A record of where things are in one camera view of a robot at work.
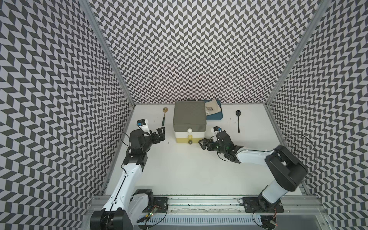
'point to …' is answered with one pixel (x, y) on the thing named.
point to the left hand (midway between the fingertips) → (158, 130)
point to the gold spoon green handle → (165, 110)
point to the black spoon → (238, 113)
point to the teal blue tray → (217, 116)
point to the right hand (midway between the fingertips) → (203, 144)
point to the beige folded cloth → (216, 108)
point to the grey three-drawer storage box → (189, 121)
